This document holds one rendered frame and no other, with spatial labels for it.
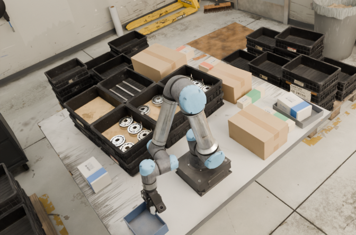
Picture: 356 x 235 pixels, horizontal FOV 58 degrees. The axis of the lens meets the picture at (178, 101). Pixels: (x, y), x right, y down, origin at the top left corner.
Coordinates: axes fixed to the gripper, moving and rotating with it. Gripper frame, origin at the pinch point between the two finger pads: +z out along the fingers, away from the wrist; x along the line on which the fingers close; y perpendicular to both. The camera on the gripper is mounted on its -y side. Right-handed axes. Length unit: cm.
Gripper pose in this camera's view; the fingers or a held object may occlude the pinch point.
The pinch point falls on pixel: (156, 213)
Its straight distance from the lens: 182.4
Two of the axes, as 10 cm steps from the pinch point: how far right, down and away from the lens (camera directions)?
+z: 0.5, 8.3, 5.6
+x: -8.1, 3.6, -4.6
